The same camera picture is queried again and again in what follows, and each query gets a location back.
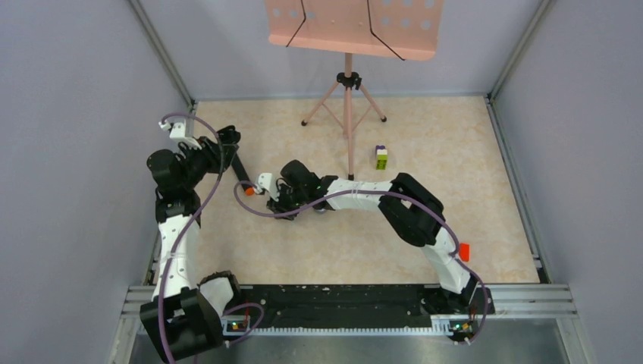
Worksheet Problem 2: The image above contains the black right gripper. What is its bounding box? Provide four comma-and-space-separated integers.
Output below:
267, 183, 308, 221

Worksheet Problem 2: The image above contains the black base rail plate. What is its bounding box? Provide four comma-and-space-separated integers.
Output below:
240, 284, 473, 329

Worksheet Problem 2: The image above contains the red rectangular block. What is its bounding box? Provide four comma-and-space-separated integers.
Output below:
458, 243, 470, 262

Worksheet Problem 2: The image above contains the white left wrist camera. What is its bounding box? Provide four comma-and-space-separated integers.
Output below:
158, 119, 201, 149

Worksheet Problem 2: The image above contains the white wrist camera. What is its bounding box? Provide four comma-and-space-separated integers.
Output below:
253, 172, 279, 201
158, 119, 201, 149

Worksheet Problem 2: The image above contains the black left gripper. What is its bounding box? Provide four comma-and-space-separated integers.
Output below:
180, 135, 237, 189

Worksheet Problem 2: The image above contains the purple white green toy block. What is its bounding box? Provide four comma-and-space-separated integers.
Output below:
375, 145, 388, 171

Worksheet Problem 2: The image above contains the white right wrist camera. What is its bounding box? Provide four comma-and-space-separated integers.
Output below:
253, 172, 279, 201

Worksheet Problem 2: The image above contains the pink music stand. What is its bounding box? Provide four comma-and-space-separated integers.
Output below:
265, 0, 444, 180

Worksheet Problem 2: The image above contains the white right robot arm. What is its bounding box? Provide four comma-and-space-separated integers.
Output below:
256, 160, 478, 312

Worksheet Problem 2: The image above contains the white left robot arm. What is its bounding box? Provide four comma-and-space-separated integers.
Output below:
140, 126, 243, 363

